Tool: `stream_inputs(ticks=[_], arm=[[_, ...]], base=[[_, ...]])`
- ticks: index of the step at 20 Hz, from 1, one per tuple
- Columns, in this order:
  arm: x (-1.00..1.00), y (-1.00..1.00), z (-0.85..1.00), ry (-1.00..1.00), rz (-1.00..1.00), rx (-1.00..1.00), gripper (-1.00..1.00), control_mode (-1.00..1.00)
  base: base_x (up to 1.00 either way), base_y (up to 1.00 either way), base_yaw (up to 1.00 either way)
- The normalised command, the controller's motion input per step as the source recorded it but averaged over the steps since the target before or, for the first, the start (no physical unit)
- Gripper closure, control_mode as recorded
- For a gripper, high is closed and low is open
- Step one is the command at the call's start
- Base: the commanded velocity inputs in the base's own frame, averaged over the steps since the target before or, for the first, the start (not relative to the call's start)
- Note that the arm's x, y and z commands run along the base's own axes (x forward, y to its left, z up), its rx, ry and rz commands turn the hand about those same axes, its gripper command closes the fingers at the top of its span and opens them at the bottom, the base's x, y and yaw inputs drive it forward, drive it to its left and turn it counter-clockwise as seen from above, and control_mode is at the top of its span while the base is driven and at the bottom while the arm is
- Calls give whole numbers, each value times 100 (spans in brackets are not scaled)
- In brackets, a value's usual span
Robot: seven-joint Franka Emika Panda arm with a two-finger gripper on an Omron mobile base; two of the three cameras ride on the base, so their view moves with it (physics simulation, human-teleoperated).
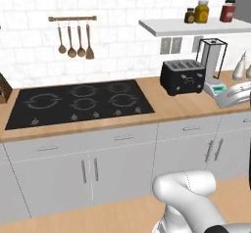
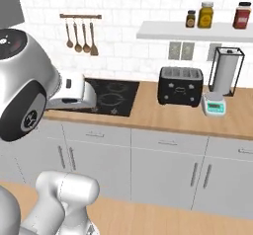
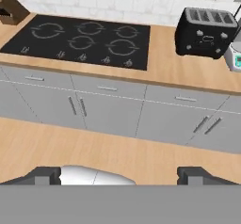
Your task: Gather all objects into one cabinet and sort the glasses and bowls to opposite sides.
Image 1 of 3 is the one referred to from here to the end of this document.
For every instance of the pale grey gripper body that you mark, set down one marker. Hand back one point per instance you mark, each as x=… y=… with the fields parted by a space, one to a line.
x=233 y=96

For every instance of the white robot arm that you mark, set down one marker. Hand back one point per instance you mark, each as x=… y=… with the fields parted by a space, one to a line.
x=186 y=197

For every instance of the grey cabinet door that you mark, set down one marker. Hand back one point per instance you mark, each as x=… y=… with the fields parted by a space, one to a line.
x=55 y=184
x=179 y=158
x=127 y=171
x=233 y=152

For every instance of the grey cabinet panel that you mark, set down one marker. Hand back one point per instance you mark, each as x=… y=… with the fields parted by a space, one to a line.
x=11 y=191

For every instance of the white and teal kitchen scale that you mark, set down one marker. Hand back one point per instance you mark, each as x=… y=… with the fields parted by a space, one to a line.
x=215 y=88

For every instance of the grey drawer front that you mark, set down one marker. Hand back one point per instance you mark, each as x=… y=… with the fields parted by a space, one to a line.
x=49 y=147
x=237 y=121
x=189 y=128
x=125 y=137

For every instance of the silver bottle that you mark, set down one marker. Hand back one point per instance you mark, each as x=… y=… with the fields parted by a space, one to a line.
x=239 y=67
x=249 y=71

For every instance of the black toaster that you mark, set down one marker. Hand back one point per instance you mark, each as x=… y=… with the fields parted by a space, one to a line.
x=181 y=77

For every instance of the red jar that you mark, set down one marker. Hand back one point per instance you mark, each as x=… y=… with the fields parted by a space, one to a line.
x=227 y=11

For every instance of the yellow jar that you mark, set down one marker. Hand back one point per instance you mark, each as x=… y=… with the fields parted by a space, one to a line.
x=202 y=12

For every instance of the small brown jar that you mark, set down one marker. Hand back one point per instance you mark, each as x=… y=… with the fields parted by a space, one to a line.
x=189 y=16

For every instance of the wooden spatula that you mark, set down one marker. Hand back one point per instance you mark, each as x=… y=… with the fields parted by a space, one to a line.
x=89 y=51

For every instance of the black hob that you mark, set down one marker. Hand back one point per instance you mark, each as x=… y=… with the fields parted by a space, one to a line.
x=81 y=101

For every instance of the wooden ladle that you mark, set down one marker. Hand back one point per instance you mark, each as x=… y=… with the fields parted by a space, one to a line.
x=80 y=49
x=71 y=49

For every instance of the small wooden spoon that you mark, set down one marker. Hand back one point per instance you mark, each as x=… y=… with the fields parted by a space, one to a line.
x=61 y=44

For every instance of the brown knife block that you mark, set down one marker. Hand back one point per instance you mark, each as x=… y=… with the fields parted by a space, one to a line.
x=4 y=88

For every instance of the grey wall outlet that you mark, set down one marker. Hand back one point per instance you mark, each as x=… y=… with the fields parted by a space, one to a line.
x=165 y=46
x=197 y=43
x=176 y=45

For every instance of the white wall shelf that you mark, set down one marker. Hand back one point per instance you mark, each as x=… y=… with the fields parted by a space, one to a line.
x=192 y=26

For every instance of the grey wall cabinet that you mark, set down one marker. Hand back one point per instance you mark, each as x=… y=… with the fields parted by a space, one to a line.
x=243 y=2

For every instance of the wooden utensil rail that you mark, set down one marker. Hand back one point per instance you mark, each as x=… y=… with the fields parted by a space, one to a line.
x=72 y=18

